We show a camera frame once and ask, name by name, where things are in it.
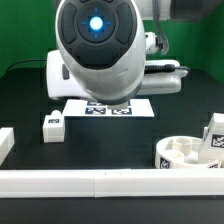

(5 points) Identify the white marker sheet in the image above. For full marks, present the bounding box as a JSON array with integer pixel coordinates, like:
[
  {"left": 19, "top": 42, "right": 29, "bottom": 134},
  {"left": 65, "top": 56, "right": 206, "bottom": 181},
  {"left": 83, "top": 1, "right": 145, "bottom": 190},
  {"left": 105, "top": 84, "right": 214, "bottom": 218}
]
[{"left": 63, "top": 99, "right": 154, "bottom": 117}]

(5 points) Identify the white U-shaped fence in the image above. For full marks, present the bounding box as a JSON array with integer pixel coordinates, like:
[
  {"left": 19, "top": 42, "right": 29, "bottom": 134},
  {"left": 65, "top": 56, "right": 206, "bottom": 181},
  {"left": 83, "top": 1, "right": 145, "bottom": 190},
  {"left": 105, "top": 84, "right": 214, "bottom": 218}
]
[{"left": 0, "top": 126, "right": 224, "bottom": 199}]

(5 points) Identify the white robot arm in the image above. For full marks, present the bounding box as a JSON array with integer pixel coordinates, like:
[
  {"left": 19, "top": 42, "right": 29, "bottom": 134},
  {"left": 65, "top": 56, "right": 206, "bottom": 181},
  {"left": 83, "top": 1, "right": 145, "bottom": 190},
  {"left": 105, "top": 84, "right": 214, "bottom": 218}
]
[{"left": 46, "top": 0, "right": 223, "bottom": 105}]

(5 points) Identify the black cable on table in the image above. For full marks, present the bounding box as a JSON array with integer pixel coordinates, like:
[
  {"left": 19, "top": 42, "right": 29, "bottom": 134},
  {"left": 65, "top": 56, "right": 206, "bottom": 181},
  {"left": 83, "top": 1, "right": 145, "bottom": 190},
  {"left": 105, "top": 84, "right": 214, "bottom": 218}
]
[{"left": 4, "top": 59, "right": 48, "bottom": 76}]

